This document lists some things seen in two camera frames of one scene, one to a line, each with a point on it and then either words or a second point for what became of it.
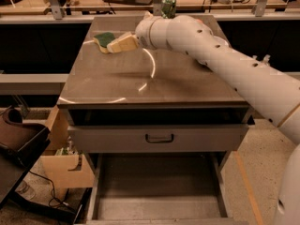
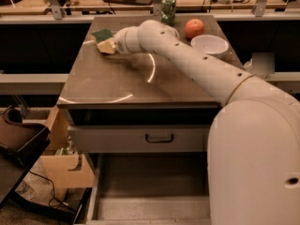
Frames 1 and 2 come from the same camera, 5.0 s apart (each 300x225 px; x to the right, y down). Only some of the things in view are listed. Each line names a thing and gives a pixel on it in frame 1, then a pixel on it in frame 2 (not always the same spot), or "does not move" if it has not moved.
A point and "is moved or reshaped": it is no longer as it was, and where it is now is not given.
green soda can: x=168 y=7 does not move
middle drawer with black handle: x=159 y=138 does not move
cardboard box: x=63 y=162 does not move
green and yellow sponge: x=103 y=38 is moved or reshaped
